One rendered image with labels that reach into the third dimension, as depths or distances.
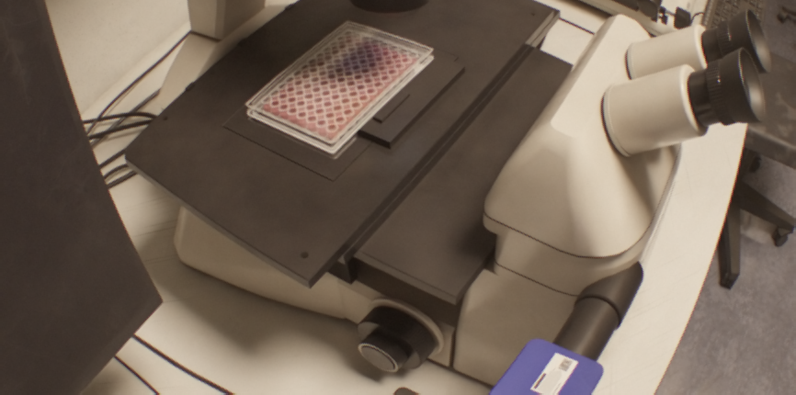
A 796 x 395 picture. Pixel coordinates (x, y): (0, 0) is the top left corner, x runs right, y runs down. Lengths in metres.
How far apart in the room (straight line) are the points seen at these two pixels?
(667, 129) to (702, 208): 0.43
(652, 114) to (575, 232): 0.09
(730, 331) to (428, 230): 1.28
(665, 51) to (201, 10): 0.42
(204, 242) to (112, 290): 0.27
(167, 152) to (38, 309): 0.22
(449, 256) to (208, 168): 0.18
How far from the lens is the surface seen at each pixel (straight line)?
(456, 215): 0.53
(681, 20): 1.02
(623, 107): 0.43
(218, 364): 0.69
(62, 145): 0.41
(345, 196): 0.51
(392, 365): 0.60
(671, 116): 0.41
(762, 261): 1.89
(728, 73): 0.39
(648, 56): 0.48
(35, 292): 0.44
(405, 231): 0.52
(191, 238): 0.74
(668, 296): 0.74
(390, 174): 0.52
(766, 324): 1.77
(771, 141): 1.49
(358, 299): 0.64
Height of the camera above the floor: 1.33
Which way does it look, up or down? 45 degrees down
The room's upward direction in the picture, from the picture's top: 6 degrees counter-clockwise
